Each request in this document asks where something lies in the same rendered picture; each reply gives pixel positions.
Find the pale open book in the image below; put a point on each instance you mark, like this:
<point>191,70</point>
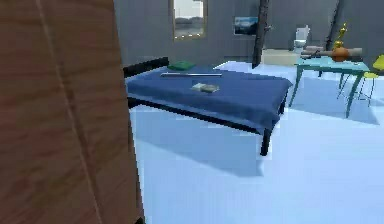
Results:
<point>205,87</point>

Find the grey baseball bat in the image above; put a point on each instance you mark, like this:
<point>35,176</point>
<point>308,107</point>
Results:
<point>190,74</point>

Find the green pillow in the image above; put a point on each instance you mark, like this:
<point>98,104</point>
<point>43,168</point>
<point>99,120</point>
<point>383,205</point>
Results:
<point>181,65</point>

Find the framed blue picture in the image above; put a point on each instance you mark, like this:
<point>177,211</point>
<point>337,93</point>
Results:
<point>245,25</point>

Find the beige low box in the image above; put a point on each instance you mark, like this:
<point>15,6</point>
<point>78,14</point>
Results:
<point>280,56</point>

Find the dark open room door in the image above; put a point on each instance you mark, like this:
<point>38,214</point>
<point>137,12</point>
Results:
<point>260,31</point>

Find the white toilet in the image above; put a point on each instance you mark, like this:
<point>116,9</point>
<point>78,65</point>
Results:
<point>301,38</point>

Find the brown wooden cupboard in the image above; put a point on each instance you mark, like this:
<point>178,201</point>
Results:
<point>60,110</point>

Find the teal table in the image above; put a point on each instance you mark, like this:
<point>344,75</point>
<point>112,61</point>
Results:
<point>333,66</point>

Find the tan long roll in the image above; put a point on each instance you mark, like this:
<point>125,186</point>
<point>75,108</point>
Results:
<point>328,52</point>

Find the orange basketball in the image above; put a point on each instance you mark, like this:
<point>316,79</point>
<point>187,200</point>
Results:
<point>340,54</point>

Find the yellow chair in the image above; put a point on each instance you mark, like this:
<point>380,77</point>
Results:
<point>370,75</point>

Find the blue bed with black frame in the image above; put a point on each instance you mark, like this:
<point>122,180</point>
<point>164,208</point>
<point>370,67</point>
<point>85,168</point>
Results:
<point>233,95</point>

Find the window with wooden frame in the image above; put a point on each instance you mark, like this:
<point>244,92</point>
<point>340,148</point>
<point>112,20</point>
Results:
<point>189,18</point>

